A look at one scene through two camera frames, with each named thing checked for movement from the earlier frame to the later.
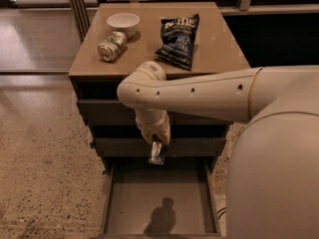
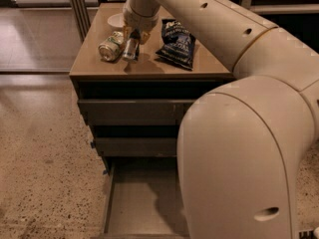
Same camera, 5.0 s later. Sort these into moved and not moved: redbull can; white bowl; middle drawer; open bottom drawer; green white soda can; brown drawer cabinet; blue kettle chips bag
Moved: redbull can
Not moved: blue kettle chips bag; white bowl; green white soda can; brown drawer cabinet; middle drawer; open bottom drawer
